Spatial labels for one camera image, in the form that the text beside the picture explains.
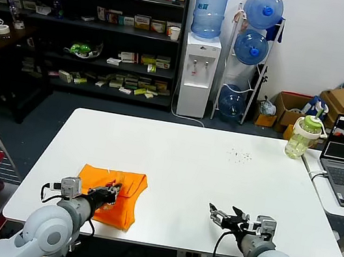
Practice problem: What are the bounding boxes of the grey plastic bag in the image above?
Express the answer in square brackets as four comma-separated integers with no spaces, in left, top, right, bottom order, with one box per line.
[258,95,279,117]

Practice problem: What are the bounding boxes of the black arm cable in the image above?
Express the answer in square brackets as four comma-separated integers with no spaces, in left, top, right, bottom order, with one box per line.
[39,181,63,206]
[212,228,261,257]

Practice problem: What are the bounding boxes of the black stand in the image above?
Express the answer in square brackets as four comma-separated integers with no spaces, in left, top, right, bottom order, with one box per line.
[258,64,272,97]

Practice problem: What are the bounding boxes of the dark wooden table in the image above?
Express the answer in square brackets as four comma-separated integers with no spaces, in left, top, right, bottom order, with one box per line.
[0,18,48,126]

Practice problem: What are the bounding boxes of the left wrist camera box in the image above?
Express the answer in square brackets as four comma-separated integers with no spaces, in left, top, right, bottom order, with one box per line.
[58,175,84,202]

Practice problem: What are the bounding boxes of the scattered small crumbs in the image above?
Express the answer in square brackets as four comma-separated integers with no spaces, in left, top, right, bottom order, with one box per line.
[224,146,253,165]

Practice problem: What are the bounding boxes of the orange and white box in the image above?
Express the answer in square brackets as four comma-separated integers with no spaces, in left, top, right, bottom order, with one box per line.
[149,19,168,34]

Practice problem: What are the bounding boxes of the white water dispenser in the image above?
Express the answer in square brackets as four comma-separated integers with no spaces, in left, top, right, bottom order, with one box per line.
[174,32,224,121]

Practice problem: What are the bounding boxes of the white side table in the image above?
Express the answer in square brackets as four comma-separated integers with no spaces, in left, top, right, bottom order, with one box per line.
[284,146,344,257]

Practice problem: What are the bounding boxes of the dark blue bottle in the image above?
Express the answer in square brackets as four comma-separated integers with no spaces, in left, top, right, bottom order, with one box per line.
[50,0,64,20]

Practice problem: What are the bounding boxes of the clear plastic bottle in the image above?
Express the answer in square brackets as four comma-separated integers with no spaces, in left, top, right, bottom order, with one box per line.
[6,3,28,31]

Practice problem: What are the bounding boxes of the white and red box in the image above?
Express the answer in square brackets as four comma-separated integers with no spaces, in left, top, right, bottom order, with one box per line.
[119,50,138,64]

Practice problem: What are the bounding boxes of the green lid drinking bottle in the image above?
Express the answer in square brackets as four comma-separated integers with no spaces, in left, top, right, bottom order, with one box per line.
[282,104,332,165]

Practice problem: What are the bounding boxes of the white power strip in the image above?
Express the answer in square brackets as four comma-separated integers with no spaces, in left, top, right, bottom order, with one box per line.
[176,249,214,257]

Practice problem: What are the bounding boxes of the blue and white bag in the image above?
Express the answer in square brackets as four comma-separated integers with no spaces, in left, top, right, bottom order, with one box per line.
[299,93,332,122]

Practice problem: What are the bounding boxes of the black shelving unit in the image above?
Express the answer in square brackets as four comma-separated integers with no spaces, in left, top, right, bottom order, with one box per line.
[0,0,191,113]

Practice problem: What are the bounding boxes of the white wire jug rack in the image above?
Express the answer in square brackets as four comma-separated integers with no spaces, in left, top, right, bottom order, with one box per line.
[210,1,288,130]

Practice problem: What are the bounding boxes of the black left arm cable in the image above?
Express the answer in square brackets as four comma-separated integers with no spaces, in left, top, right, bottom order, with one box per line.
[39,181,63,206]

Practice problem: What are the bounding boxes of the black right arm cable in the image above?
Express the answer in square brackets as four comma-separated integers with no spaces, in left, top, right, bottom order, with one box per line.
[212,228,261,257]

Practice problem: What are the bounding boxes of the small yellow cardboard box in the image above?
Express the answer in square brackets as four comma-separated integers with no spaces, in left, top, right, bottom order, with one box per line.
[251,110,278,130]

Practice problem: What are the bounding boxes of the blue water jug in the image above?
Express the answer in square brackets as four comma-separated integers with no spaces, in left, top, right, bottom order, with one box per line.
[240,0,286,34]
[216,82,251,121]
[189,0,230,42]
[231,26,272,69]

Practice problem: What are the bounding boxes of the orange t-shirt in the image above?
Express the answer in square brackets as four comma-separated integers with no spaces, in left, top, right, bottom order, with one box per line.
[69,161,151,235]

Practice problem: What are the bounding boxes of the green plastic bag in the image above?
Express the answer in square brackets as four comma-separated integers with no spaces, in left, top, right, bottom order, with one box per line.
[62,36,104,64]

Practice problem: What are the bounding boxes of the open brown cardboard box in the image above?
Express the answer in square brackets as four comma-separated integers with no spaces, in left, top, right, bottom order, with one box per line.
[270,89,317,139]

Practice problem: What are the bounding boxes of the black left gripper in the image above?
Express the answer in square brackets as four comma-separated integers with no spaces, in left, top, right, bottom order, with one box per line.
[86,178,124,210]

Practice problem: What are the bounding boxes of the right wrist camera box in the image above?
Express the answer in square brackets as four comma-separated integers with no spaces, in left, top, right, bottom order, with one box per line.
[251,214,278,243]

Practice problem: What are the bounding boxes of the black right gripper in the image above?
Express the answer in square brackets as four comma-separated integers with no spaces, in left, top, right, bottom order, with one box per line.
[204,202,255,237]

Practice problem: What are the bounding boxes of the white paper cup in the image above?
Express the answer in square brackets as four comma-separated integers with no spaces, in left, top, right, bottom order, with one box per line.
[168,25,182,43]

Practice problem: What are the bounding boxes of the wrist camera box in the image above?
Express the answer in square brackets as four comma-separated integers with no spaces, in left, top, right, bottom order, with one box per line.
[251,214,278,243]
[58,175,84,202]

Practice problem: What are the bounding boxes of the white dispenser power cord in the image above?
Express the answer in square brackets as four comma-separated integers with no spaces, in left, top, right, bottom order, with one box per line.
[168,76,212,128]

